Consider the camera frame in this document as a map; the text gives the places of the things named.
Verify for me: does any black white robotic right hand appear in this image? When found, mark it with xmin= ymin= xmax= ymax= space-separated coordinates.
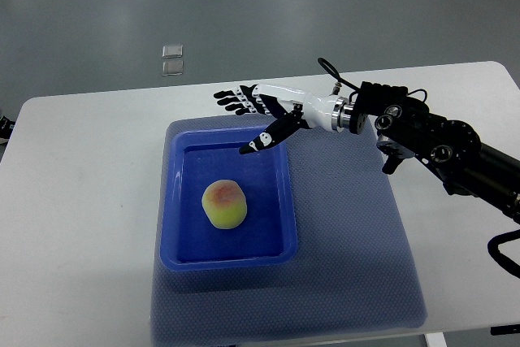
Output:
xmin=214 ymin=84 xmax=346 ymax=154

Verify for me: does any green red peach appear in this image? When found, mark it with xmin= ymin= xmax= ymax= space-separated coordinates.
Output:
xmin=201 ymin=180 xmax=248 ymax=230

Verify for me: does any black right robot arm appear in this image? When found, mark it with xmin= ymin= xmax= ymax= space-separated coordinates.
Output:
xmin=318 ymin=58 xmax=519 ymax=222

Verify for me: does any upper metal floor plate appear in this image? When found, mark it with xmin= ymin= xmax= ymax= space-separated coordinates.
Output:
xmin=162 ymin=44 xmax=184 ymax=59

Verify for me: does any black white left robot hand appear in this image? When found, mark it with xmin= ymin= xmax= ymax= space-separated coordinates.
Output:
xmin=0 ymin=111 xmax=15 ymax=145

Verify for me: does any blue plastic tray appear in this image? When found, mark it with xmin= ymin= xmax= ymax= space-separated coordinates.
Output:
xmin=158 ymin=126 xmax=298 ymax=272

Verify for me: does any white table leg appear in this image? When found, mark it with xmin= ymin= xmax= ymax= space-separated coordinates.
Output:
xmin=424 ymin=332 xmax=447 ymax=347

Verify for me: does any black table control panel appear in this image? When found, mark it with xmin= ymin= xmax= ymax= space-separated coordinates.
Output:
xmin=490 ymin=324 xmax=520 ymax=336

